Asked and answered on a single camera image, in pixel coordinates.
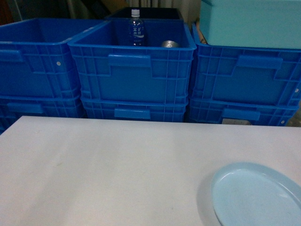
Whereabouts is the clear plastic water bottle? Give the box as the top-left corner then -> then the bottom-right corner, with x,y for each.
128,8 -> 145,47

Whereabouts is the blue crate lower middle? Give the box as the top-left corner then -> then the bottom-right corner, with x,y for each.
81,97 -> 188,122

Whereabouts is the blue crate lower right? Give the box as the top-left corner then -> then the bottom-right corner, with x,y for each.
186,98 -> 299,126

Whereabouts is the blue crate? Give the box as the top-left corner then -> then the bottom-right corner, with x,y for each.
186,98 -> 299,126
0,17 -> 105,98
189,24 -> 301,107
68,20 -> 196,104
81,97 -> 188,122
0,96 -> 87,133

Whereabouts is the blue crate upper right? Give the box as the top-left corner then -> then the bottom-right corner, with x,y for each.
189,24 -> 301,107

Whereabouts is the light blue round plate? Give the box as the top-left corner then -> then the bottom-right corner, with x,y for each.
211,162 -> 301,226

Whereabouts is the blue crate upper left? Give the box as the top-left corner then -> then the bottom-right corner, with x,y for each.
0,17 -> 105,98

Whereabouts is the silver metal can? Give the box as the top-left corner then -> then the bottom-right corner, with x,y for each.
161,40 -> 181,48

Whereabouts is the dark crate behind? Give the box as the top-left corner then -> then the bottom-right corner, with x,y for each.
106,7 -> 183,20

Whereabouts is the teal foam box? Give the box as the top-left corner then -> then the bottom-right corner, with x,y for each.
199,0 -> 301,49

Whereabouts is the blue crate lower left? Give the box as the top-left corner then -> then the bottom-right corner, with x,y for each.
0,96 -> 87,133

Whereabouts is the blue crate upper middle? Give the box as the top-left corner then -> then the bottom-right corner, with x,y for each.
68,20 -> 196,104

